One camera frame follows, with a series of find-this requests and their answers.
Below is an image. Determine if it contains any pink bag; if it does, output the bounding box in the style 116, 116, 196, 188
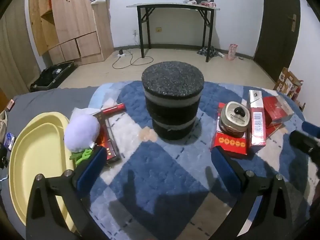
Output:
226, 43, 238, 61

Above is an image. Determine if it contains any black round sponge pad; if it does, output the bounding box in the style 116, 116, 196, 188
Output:
141, 61, 204, 120
151, 115, 198, 141

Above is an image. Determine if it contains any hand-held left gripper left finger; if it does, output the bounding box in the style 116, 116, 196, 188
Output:
26, 146, 110, 240

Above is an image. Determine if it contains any yellow plastic basin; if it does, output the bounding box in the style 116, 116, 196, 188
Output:
9, 112, 78, 235

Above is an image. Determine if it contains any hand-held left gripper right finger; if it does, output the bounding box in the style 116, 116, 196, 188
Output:
210, 146, 294, 240

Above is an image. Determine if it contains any green plastic clip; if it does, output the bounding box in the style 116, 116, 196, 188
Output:
69, 148, 93, 166

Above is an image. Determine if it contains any purple powder puff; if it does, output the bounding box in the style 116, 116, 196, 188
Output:
64, 114, 101, 152

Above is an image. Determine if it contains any red box with orange circles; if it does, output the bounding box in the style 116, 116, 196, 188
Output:
211, 102, 249, 158

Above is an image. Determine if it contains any red box with clear wrap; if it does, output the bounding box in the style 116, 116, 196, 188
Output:
262, 96, 295, 124

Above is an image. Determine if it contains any tall red and white carton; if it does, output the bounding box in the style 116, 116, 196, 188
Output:
248, 90, 267, 147

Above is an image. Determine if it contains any blue checked rug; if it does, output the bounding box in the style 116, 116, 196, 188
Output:
88, 79, 316, 240

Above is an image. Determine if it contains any blue and white packet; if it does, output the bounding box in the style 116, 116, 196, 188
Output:
4, 133, 16, 151

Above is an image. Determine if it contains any round tin with beige lid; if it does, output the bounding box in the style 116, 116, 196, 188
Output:
218, 101, 251, 138

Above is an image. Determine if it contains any colourful cardboard box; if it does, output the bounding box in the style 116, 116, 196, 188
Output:
273, 67, 304, 99

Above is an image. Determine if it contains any white crumpled tissue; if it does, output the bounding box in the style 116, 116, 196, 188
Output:
71, 107, 101, 121

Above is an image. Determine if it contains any red metallic tube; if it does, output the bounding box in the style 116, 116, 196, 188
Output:
101, 103, 126, 116

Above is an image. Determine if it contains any black folding table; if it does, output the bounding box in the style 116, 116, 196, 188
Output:
126, 2, 221, 63

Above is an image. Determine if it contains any dark door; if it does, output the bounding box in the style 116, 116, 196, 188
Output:
253, 0, 301, 82

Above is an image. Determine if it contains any black open suitcase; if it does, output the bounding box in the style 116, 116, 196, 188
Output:
30, 61, 76, 92

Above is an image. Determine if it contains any dark cloth heap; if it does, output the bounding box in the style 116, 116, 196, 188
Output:
197, 46, 218, 58

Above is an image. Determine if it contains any dark red glossy box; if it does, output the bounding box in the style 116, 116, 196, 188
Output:
92, 112, 122, 166

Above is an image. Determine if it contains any power strip with cable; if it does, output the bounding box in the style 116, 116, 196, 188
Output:
112, 48, 154, 70

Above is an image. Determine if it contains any beige curtain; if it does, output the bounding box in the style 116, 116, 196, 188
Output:
0, 10, 41, 94

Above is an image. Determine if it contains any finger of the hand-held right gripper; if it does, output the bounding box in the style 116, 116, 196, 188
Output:
302, 121, 320, 138
289, 129, 320, 156

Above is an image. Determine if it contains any wooden wardrobe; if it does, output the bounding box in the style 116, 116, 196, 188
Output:
28, 0, 114, 66

